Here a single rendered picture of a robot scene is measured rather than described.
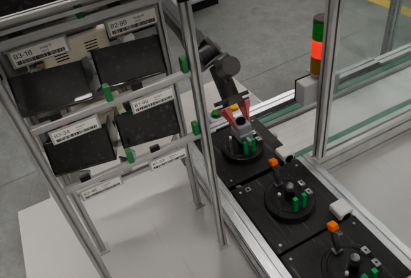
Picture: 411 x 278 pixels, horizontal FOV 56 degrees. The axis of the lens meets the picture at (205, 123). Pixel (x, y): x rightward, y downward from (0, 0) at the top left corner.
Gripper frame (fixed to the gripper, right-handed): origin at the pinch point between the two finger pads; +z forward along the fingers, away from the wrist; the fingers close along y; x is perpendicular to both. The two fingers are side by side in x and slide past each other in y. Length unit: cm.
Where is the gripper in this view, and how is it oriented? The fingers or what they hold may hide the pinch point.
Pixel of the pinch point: (241, 123)
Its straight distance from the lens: 119.9
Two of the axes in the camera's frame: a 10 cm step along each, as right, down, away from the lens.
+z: 3.8, 9.2, 0.4
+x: -2.6, 0.6, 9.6
